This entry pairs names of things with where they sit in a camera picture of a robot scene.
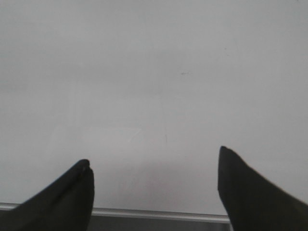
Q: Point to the white whiteboard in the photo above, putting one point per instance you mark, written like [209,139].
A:
[148,91]

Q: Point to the grey aluminium whiteboard frame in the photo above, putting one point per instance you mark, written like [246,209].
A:
[156,214]

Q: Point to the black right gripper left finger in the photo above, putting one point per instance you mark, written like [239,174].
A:
[77,183]

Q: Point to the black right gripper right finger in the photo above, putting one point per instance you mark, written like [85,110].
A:
[252,202]

